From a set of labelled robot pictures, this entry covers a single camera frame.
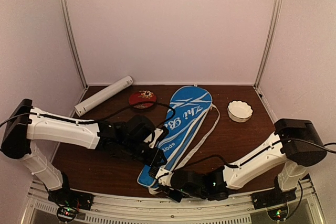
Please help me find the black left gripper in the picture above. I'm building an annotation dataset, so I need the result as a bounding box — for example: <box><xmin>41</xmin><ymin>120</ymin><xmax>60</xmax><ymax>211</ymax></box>
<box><xmin>122</xmin><ymin>138</ymin><xmax>167</xmax><ymax>168</ymax></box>

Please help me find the blue racket bag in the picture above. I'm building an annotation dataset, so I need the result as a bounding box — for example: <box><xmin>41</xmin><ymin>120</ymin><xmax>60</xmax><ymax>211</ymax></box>
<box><xmin>136</xmin><ymin>85</ymin><xmax>221</xmax><ymax>196</ymax></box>

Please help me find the white shuttlecock tube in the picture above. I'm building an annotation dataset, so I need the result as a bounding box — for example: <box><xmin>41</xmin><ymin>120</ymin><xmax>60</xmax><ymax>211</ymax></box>
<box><xmin>74</xmin><ymin>76</ymin><xmax>133</xmax><ymax>116</ymax></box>

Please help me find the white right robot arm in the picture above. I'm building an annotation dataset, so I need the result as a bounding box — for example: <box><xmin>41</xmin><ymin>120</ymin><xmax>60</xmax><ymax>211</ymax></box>
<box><xmin>159</xmin><ymin>119</ymin><xmax>327</xmax><ymax>204</ymax></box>

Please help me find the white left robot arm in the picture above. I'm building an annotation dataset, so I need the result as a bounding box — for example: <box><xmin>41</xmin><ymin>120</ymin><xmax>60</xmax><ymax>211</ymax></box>
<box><xmin>1</xmin><ymin>99</ymin><xmax>168</xmax><ymax>205</ymax></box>

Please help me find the red floral dish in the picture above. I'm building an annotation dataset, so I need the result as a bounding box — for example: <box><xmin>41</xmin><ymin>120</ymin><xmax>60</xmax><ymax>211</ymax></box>
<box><xmin>129</xmin><ymin>90</ymin><xmax>157</xmax><ymax>110</ymax></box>

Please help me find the white scalloped bowl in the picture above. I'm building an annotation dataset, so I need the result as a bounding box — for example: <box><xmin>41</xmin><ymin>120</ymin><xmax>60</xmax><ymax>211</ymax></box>
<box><xmin>227</xmin><ymin>100</ymin><xmax>253</xmax><ymax>123</ymax></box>

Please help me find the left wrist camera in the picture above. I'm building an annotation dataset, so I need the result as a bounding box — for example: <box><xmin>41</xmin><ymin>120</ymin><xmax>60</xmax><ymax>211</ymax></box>
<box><xmin>126</xmin><ymin>115</ymin><xmax>156</xmax><ymax>143</ymax></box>

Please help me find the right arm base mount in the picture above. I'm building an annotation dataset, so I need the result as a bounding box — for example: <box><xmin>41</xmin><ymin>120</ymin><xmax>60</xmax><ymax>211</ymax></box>
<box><xmin>251</xmin><ymin>188</ymin><xmax>296</xmax><ymax>222</ymax></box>

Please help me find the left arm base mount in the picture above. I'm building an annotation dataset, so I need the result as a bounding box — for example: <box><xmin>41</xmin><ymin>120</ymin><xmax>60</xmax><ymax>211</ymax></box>
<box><xmin>48</xmin><ymin>189</ymin><xmax>94</xmax><ymax>223</ymax></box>

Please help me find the aluminium front rail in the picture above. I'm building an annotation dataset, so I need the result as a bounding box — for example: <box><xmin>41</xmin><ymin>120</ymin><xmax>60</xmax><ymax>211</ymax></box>
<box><xmin>19</xmin><ymin>178</ymin><xmax>326</xmax><ymax>223</ymax></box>

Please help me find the left aluminium frame post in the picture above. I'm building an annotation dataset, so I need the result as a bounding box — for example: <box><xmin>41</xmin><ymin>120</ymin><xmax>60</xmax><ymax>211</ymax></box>
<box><xmin>59</xmin><ymin>0</ymin><xmax>88</xmax><ymax>89</ymax></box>

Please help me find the aluminium frame post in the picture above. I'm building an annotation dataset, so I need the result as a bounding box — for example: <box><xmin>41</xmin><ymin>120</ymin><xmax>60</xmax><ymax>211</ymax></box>
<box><xmin>59</xmin><ymin>0</ymin><xmax>88</xmax><ymax>89</ymax></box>
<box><xmin>254</xmin><ymin>0</ymin><xmax>283</xmax><ymax>90</ymax></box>

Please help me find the right aluminium frame post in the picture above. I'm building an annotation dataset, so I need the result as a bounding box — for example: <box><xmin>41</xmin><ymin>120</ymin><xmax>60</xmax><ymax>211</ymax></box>
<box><xmin>254</xmin><ymin>0</ymin><xmax>283</xmax><ymax>90</ymax></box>

